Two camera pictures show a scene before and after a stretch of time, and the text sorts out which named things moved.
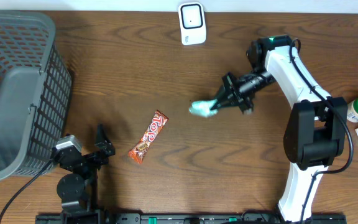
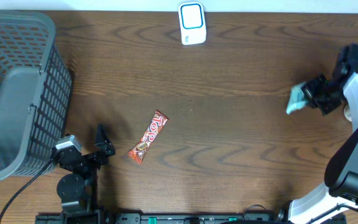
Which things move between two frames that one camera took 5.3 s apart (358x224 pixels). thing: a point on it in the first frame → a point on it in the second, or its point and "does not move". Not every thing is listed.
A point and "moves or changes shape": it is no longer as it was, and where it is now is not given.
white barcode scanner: x=192 y=23 does not move
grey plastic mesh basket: x=25 y=94 does not move
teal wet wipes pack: x=203 y=107 moves or changes shape
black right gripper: x=229 y=90 → x=309 y=88
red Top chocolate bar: x=154 y=130 does not move
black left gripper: x=104 y=144 does not move
